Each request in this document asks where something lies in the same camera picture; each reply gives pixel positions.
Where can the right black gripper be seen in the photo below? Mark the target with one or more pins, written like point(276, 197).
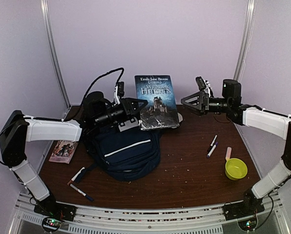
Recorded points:
point(204, 101)

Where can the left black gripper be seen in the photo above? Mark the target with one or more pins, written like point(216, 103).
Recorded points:
point(127, 105)

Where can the dark Wuthering Heights book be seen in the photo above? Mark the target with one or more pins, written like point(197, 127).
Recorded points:
point(161, 110)

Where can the navy blue student backpack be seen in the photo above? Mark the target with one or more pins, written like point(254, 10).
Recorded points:
point(126, 156)

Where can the pink illustrated paperback book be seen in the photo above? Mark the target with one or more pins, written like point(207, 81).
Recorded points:
point(63, 151)

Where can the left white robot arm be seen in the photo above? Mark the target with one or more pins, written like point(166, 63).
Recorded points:
point(20, 129)

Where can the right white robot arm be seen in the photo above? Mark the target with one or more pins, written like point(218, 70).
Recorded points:
point(251, 116)

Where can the white and navy bowl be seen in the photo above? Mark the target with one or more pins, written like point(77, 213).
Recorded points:
point(180, 119)

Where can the black capped white marker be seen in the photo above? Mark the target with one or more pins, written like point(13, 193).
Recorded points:
point(212, 143)

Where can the purple capped white marker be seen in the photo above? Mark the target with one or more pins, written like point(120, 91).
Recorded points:
point(212, 149)

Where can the lime green bowl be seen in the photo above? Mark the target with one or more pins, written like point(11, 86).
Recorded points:
point(235, 169)

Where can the red tipped white marker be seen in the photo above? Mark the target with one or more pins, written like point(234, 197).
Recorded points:
point(75, 176)

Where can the blue capped white marker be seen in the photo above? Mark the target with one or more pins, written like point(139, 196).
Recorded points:
point(82, 193)

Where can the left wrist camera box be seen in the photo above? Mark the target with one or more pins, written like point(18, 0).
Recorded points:
point(96, 104)

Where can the right aluminium corner post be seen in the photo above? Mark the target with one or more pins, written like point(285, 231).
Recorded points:
point(244, 47)

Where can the aluminium corner post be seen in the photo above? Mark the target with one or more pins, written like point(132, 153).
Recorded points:
point(244, 47)
point(53, 52)

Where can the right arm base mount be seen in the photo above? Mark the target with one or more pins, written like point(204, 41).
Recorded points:
point(249, 206)

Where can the aluminium front rail frame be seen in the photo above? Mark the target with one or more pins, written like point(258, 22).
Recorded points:
point(195, 220)

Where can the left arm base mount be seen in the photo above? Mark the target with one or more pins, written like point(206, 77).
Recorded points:
point(55, 214)

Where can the left aluminium corner post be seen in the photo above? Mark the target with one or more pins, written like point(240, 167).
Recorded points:
point(53, 52)

